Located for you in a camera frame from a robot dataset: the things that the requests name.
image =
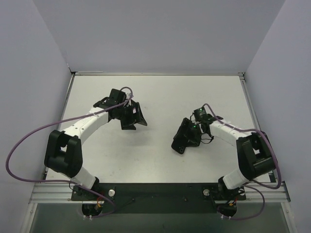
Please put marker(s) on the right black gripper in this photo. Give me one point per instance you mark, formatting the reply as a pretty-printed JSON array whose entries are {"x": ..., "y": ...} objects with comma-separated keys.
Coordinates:
[{"x": 184, "y": 135}]

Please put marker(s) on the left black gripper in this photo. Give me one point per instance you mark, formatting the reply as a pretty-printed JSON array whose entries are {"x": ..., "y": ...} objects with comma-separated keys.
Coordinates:
[{"x": 129, "y": 117}]

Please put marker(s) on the black phone case with phone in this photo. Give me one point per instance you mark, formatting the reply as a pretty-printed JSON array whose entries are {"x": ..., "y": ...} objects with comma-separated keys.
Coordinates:
[{"x": 179, "y": 145}]

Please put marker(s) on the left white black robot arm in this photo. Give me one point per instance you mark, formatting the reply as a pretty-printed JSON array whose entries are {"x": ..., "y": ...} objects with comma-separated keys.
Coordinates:
[{"x": 64, "y": 148}]

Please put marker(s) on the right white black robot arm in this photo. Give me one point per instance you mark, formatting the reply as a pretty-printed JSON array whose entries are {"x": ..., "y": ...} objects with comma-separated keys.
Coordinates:
[{"x": 254, "y": 152}]

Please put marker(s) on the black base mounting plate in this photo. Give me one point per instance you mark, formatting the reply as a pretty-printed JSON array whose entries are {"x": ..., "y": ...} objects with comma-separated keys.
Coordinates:
[{"x": 157, "y": 198}]

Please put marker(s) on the aluminium front rail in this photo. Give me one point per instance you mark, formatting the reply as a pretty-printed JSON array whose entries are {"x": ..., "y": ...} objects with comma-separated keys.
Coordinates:
[{"x": 51, "y": 193}]

